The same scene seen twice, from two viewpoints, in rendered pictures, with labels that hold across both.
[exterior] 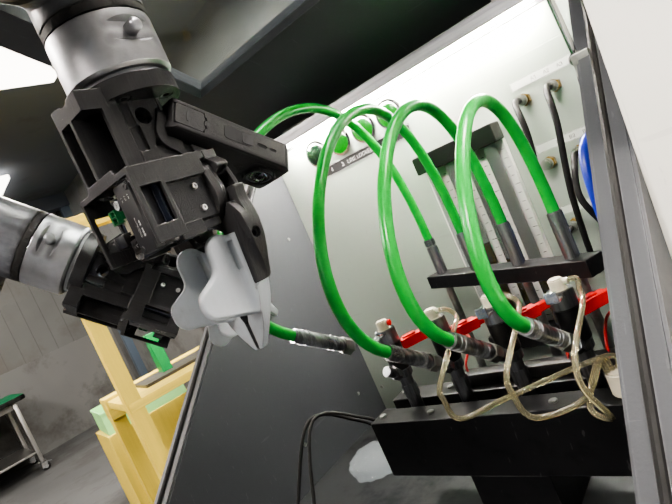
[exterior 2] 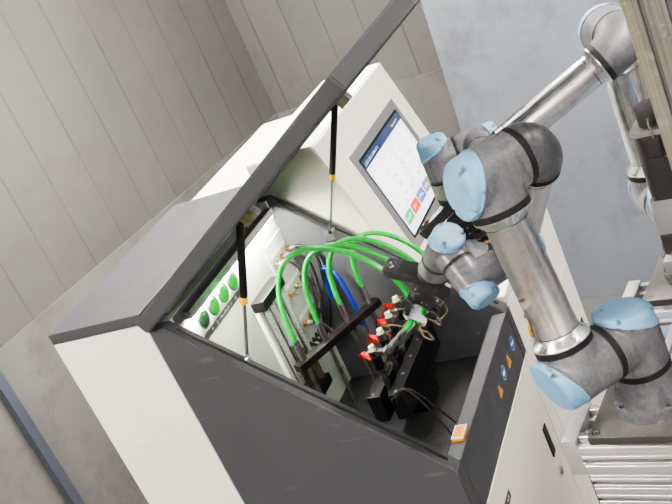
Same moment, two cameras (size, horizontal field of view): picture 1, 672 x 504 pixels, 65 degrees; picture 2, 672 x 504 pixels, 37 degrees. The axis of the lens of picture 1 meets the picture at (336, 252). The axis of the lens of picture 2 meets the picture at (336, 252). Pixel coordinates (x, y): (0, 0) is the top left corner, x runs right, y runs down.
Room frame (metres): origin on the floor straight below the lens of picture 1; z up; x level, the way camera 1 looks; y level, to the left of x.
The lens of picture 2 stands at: (1.16, 2.26, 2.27)
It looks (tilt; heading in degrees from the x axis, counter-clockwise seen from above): 21 degrees down; 258
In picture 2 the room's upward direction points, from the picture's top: 25 degrees counter-clockwise
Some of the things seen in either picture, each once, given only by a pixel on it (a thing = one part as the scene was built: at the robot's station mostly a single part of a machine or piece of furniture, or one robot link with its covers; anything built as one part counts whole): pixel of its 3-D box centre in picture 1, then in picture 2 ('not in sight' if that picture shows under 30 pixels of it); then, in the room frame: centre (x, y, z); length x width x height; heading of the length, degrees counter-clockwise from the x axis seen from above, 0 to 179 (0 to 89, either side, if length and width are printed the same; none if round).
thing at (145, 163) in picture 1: (153, 171); (462, 215); (0.39, 0.10, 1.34); 0.09 x 0.08 x 0.12; 140
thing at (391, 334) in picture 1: (411, 402); (391, 382); (0.70, -0.01, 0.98); 0.05 x 0.03 x 0.21; 140
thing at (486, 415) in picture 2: not in sight; (488, 404); (0.53, 0.14, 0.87); 0.62 x 0.04 x 0.16; 50
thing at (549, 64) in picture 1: (575, 149); (298, 284); (0.76, -0.37, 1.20); 0.13 x 0.03 x 0.31; 50
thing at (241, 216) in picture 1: (231, 229); not in sight; (0.39, 0.06, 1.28); 0.05 x 0.02 x 0.09; 50
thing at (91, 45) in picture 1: (115, 63); (448, 186); (0.39, 0.09, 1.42); 0.08 x 0.08 x 0.05
